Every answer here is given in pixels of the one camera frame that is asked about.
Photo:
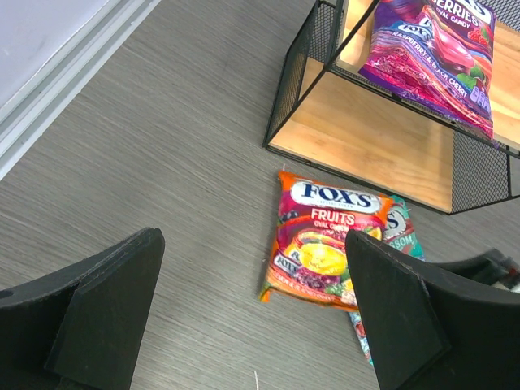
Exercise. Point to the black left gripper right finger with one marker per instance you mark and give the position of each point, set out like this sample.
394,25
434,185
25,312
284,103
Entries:
423,341

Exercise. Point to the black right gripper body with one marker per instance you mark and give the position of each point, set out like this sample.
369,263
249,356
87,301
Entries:
479,275

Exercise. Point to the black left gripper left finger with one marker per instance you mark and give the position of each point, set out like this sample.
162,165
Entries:
81,327

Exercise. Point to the orange Fox's fruits candy bag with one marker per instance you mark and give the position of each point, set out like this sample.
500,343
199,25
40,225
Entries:
308,258

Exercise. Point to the purple Fox's berries candy bag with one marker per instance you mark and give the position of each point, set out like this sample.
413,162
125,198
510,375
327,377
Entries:
437,54

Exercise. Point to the teal Fox's blossom candy bag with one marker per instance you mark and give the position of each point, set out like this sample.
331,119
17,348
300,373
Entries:
400,234

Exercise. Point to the black wire wooden shelf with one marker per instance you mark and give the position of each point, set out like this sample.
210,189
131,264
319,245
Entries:
327,116

